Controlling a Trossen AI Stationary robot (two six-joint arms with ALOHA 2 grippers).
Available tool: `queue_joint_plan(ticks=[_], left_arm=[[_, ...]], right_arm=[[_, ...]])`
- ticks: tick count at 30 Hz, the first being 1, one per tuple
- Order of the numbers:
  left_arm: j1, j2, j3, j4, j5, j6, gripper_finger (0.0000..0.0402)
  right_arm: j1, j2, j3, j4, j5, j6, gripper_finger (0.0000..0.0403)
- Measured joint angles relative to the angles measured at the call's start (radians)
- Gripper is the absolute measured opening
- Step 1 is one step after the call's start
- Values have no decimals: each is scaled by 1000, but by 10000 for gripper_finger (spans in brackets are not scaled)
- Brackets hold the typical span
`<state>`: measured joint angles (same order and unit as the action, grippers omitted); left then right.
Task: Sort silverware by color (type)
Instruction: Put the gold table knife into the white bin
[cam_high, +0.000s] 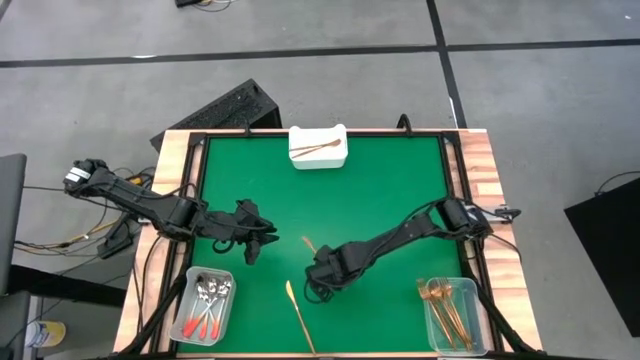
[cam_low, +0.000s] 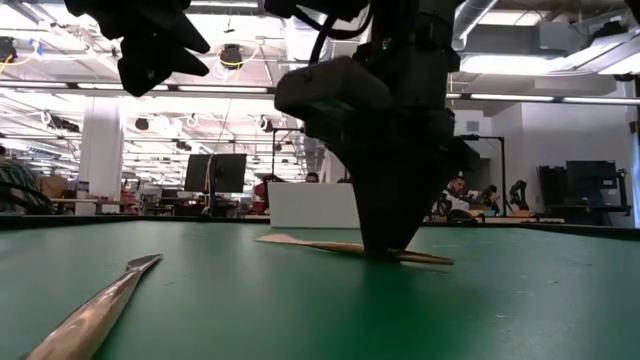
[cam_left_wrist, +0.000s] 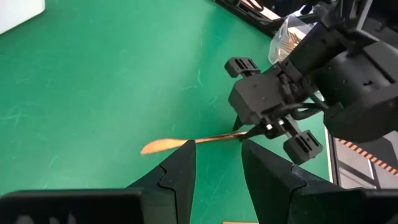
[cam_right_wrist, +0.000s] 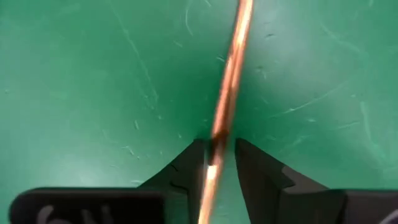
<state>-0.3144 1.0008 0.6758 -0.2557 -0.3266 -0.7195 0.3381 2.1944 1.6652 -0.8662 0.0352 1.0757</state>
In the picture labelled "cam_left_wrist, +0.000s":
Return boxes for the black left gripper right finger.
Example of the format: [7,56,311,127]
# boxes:
[241,138,398,224]

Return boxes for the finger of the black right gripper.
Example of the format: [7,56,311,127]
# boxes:
[223,56,262,79]
[241,119,324,166]

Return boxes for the gold knife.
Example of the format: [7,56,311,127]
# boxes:
[140,131,249,156]

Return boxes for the green table mat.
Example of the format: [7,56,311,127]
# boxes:
[0,0,332,224]

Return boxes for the white plastic bin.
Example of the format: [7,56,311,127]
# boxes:
[0,0,46,35]

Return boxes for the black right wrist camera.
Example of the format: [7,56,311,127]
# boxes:
[228,72,287,126]

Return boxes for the orange black striped strip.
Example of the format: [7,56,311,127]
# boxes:
[336,138,398,177]

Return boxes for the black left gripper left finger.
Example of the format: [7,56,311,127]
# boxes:
[0,139,197,224]

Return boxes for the clear plastic bin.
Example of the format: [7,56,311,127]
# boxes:
[267,14,313,65]

